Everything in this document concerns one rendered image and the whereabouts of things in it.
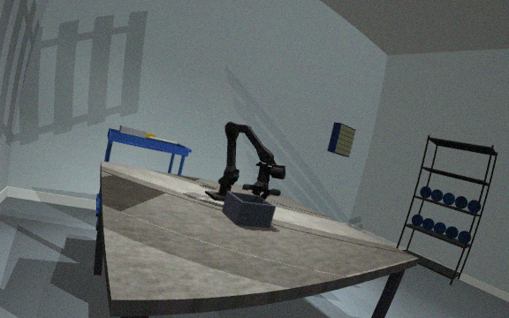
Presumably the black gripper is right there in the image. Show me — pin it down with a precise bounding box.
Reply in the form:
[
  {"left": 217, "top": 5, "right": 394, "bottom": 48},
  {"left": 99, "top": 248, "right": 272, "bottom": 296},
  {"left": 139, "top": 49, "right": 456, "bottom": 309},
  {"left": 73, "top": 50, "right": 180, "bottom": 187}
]
[{"left": 242, "top": 176, "right": 281, "bottom": 200}]

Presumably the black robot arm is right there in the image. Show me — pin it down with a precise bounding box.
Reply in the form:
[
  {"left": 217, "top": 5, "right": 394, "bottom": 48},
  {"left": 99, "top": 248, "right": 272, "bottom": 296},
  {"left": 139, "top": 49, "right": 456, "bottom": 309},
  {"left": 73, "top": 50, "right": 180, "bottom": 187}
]
[{"left": 217, "top": 121, "right": 286, "bottom": 196}]

